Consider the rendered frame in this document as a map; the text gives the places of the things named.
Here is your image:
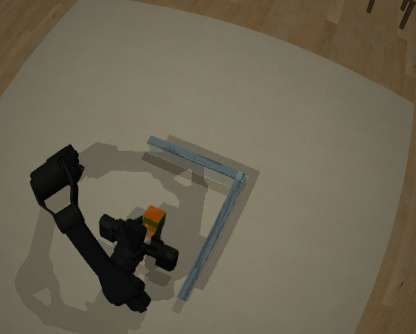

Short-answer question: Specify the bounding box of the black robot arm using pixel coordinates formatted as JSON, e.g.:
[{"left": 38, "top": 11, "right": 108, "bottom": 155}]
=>
[{"left": 30, "top": 144, "right": 151, "bottom": 313}]

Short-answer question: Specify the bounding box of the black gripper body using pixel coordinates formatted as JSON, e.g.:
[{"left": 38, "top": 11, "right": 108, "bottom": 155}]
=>
[{"left": 99, "top": 214, "right": 179, "bottom": 274}]

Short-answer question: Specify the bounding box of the clear glass wall panel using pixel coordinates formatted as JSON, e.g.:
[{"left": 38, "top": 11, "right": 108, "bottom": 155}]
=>
[{"left": 147, "top": 135, "right": 239, "bottom": 187}]

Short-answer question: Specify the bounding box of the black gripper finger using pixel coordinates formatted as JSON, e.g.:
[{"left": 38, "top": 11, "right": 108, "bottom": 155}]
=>
[
  {"left": 134, "top": 215, "right": 143, "bottom": 224},
  {"left": 151, "top": 223, "right": 164, "bottom": 245}
]

